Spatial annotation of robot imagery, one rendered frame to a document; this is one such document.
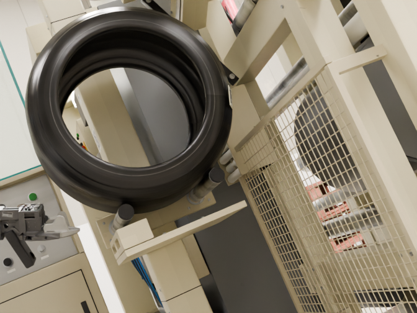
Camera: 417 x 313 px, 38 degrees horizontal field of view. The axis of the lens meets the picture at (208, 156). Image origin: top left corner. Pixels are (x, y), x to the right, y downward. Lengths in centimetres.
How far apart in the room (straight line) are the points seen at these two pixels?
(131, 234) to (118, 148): 50
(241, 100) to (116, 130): 44
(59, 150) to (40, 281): 83
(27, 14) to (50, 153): 405
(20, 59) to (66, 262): 324
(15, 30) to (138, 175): 399
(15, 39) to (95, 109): 341
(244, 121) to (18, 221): 87
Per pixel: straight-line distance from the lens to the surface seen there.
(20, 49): 548
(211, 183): 177
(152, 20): 183
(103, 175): 167
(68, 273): 240
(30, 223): 167
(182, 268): 207
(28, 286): 240
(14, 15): 565
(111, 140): 211
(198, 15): 216
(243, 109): 215
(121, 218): 169
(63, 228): 167
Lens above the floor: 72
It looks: 8 degrees up
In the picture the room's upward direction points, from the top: 24 degrees counter-clockwise
